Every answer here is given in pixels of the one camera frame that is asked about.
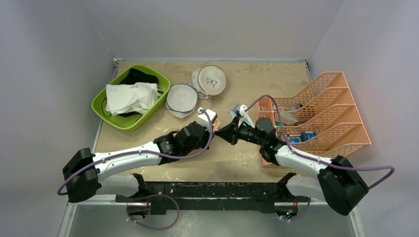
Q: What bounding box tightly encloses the floral mesh laundry bag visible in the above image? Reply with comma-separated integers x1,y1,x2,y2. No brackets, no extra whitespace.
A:
170,119,221,136

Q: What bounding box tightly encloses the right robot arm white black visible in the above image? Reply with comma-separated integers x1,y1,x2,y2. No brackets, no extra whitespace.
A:
215,118,369,216

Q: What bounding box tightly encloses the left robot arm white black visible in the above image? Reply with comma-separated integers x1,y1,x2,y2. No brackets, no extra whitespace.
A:
57,121,214,203

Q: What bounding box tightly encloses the beige glasses print laundry bag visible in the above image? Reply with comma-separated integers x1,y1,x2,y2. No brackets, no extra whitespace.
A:
188,65,226,99

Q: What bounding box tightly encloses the white round mesh laundry bag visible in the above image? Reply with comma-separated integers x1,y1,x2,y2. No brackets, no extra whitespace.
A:
165,83,198,119

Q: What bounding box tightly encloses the blue toothbrush blister pack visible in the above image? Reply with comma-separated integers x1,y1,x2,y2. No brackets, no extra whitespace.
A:
229,103,242,118

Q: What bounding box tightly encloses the grey box in organizer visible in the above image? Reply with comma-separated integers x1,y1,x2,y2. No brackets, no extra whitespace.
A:
274,110,298,126

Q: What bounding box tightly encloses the blue can in organizer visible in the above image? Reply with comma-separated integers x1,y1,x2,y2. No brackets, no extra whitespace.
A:
289,131,317,143

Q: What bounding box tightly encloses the orange plastic file organizer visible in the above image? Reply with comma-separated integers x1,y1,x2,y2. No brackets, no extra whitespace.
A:
257,72,371,158

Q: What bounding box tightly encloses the white cloth in bin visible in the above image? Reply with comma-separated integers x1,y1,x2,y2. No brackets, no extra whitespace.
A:
105,82,163,116

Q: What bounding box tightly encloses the black garment in bin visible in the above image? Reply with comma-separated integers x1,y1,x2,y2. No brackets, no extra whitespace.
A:
119,68,159,85

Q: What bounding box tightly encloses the green plastic bin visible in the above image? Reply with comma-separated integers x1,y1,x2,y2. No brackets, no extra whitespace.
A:
91,65,171,131

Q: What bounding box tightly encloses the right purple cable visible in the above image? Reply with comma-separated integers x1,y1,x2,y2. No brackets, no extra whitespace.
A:
244,95,395,191

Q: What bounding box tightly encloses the purple cable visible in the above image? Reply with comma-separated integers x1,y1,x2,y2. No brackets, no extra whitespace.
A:
57,108,215,196
244,95,395,191

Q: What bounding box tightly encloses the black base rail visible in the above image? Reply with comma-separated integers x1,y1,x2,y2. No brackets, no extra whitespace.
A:
116,181,296,215

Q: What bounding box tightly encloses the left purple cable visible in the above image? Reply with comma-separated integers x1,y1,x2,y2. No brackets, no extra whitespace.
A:
57,108,215,196

